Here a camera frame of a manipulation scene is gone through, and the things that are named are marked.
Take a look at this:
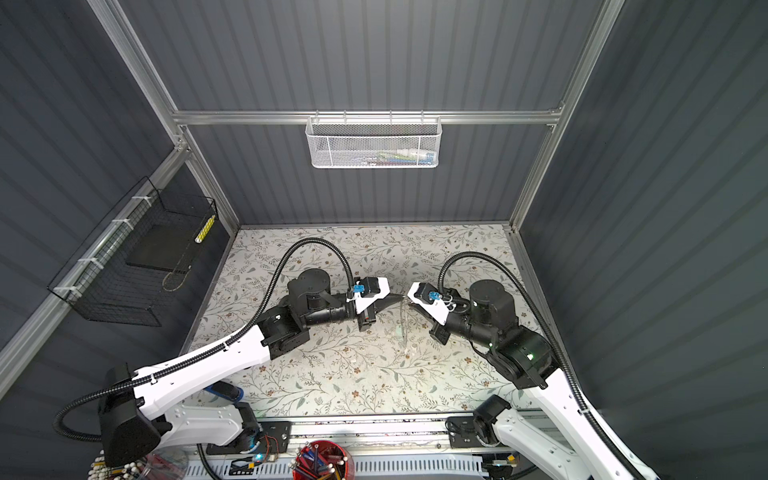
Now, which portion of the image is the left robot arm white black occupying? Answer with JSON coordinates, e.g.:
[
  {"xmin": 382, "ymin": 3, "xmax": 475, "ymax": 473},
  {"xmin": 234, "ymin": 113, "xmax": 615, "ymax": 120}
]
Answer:
[{"xmin": 98, "ymin": 268, "xmax": 403, "ymax": 467}]

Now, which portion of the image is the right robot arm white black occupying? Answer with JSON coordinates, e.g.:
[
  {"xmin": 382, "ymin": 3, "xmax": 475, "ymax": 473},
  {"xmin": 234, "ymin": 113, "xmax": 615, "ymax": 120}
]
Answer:
[{"xmin": 407, "ymin": 280, "xmax": 658, "ymax": 479}]

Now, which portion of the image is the red pencil cup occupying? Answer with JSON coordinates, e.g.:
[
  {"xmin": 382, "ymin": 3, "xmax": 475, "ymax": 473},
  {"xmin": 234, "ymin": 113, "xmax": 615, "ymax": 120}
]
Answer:
[{"xmin": 291, "ymin": 440, "xmax": 356, "ymax": 480}]

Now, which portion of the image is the blue black stapler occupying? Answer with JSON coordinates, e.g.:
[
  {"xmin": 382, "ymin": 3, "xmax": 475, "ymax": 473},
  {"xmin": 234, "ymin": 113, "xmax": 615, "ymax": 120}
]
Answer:
[{"xmin": 205, "ymin": 381, "xmax": 244, "ymax": 403}]

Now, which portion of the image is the yellow marker pen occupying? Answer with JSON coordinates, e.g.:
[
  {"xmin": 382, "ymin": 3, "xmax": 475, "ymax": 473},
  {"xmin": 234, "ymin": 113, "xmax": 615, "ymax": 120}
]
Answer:
[{"xmin": 194, "ymin": 214, "xmax": 216, "ymax": 244}]

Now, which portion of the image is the black foam pad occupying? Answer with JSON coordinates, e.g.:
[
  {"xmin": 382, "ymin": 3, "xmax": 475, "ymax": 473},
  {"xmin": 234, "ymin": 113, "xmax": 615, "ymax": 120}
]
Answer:
[{"xmin": 126, "ymin": 225, "xmax": 201, "ymax": 273}]

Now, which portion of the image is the clear pencil jar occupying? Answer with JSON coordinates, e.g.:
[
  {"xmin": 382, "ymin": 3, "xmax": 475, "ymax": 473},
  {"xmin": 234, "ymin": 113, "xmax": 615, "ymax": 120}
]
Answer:
[{"xmin": 87, "ymin": 449, "xmax": 190, "ymax": 480}]

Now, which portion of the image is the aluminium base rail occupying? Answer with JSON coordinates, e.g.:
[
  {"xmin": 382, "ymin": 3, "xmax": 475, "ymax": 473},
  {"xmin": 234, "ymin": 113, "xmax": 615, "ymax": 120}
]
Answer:
[{"xmin": 179, "ymin": 411, "xmax": 607, "ymax": 480}]

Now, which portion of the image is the white wire mesh basket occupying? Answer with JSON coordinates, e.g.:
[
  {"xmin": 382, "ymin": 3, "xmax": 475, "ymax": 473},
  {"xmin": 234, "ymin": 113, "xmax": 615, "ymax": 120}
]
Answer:
[{"xmin": 305, "ymin": 120, "xmax": 443, "ymax": 169}]

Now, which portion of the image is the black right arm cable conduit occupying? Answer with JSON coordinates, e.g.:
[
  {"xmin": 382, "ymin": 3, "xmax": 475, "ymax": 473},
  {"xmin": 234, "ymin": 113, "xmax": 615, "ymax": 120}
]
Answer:
[{"xmin": 436, "ymin": 250, "xmax": 646, "ymax": 480}]

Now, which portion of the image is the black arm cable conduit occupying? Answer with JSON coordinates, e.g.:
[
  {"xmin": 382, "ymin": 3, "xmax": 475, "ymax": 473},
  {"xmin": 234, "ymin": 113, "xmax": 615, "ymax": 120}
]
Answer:
[
  {"xmin": 52, "ymin": 236, "xmax": 356, "ymax": 444},
  {"xmin": 436, "ymin": 250, "xmax": 646, "ymax": 480}
]

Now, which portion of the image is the horizontal aluminium frame bar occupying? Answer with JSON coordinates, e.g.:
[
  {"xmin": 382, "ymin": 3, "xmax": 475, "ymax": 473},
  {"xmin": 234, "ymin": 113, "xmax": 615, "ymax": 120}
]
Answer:
[{"xmin": 171, "ymin": 109, "xmax": 561, "ymax": 126}]

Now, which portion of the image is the black wire basket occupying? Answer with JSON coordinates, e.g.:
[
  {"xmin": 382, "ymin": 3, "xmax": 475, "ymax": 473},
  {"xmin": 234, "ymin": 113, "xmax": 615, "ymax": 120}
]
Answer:
[{"xmin": 48, "ymin": 182, "xmax": 218, "ymax": 327}]

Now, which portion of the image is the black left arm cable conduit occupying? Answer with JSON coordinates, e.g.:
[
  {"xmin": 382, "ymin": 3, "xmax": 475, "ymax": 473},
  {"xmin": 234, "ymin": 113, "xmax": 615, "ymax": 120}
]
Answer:
[{"xmin": 52, "ymin": 236, "xmax": 356, "ymax": 444}]

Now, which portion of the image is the aluminium frame corner post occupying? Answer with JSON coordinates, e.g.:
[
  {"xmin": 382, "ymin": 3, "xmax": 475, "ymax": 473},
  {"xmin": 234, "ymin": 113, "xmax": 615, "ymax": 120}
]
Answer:
[{"xmin": 88, "ymin": 0, "xmax": 241, "ymax": 237}]

